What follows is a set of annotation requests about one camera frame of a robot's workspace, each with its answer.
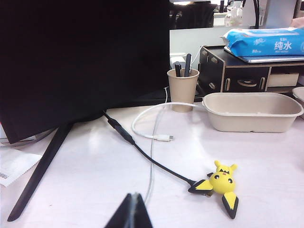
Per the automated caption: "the brown paper cup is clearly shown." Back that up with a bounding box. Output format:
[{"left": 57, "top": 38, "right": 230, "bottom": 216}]
[{"left": 167, "top": 68, "right": 200, "bottom": 113}]

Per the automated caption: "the black wooden desk organizer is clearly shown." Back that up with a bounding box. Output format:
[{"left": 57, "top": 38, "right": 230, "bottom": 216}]
[{"left": 198, "top": 46, "right": 304, "bottom": 95}]

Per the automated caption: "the thin translucent cable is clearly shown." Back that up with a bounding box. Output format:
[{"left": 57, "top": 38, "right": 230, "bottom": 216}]
[{"left": 143, "top": 104, "right": 167, "bottom": 207}]

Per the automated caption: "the beige paper box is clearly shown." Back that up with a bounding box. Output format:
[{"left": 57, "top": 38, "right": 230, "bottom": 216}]
[
  {"left": 291, "top": 86, "right": 304, "bottom": 119},
  {"left": 201, "top": 92, "right": 304, "bottom": 133}
]

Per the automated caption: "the white desk partition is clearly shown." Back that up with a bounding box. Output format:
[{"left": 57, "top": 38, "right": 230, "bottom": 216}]
[{"left": 170, "top": 26, "right": 230, "bottom": 72}]

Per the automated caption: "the silver flat laptop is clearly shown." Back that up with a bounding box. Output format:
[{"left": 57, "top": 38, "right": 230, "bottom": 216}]
[{"left": 223, "top": 46, "right": 304, "bottom": 64}]

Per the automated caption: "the white plug adapter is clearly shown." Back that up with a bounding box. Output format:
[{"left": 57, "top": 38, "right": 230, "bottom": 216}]
[{"left": 170, "top": 56, "right": 188, "bottom": 68}]

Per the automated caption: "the large black monitor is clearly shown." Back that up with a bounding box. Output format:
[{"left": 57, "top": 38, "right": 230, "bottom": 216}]
[{"left": 0, "top": 0, "right": 171, "bottom": 145}]

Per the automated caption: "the black USB-C cable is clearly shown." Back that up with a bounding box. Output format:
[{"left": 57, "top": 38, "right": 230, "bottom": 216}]
[{"left": 102, "top": 110, "right": 198, "bottom": 190}]

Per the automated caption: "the wide black pen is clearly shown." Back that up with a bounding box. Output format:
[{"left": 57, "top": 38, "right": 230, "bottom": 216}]
[{"left": 184, "top": 53, "right": 192, "bottom": 77}]

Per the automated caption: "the white receipt paper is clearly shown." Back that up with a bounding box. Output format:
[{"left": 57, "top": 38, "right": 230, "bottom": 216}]
[{"left": 0, "top": 148, "right": 43, "bottom": 188}]

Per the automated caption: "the yellow black Pichu doll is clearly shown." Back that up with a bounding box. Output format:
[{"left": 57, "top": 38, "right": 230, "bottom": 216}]
[{"left": 188, "top": 160, "right": 239, "bottom": 219}]

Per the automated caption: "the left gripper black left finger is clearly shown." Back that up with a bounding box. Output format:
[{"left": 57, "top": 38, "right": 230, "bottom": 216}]
[{"left": 104, "top": 192, "right": 135, "bottom": 228}]

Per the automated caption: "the white USB cable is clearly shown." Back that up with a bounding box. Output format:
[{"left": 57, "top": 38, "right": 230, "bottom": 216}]
[{"left": 132, "top": 86, "right": 198, "bottom": 143}]

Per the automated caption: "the black monitor stand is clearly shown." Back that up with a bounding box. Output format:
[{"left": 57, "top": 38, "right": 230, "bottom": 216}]
[{"left": 7, "top": 90, "right": 171, "bottom": 222}]

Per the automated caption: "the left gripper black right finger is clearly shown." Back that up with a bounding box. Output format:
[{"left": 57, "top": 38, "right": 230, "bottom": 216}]
[{"left": 130, "top": 192, "right": 154, "bottom": 228}]

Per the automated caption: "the blue wet wipes pack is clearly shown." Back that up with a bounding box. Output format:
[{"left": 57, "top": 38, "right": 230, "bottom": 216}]
[{"left": 219, "top": 27, "right": 304, "bottom": 57}]

